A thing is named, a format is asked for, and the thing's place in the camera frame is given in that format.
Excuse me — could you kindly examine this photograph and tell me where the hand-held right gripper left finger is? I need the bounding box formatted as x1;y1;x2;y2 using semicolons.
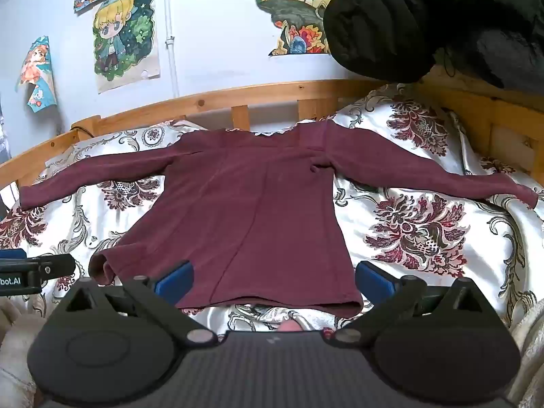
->
55;260;218;346

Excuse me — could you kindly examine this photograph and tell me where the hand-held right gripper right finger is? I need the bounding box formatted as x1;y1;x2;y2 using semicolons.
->
331;261;496;346

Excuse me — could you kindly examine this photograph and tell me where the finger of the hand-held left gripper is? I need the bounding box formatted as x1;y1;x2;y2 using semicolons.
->
26;254;77;282

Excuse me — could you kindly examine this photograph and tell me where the maroon long-sleeved sweater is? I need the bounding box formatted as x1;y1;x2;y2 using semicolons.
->
19;120;540;319

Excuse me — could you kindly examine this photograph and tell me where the white floral satin blanket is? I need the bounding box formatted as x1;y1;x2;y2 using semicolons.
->
0;83;544;349

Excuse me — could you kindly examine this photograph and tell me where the beige fuzzy blanket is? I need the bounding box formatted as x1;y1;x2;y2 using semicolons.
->
0;294;48;408

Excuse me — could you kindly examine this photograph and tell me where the small curled cartoon poster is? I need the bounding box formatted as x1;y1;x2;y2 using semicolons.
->
16;36;58;114

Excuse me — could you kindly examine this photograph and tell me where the black padded jacket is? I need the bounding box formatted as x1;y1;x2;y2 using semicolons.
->
323;0;544;91

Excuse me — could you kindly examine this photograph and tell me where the black cable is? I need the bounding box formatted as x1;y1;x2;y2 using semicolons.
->
70;121;95;139

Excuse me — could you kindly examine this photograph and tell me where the wooden bed frame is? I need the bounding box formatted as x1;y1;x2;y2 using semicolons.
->
0;77;544;205

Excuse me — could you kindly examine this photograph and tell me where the cartoon character wall poster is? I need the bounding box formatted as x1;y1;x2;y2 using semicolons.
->
93;0;162;95

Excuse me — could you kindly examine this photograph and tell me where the white wall pipe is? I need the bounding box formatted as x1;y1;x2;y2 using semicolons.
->
163;0;182;99

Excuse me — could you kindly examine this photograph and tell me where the colourful landscape wall poster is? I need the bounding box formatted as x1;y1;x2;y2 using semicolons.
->
252;0;339;57

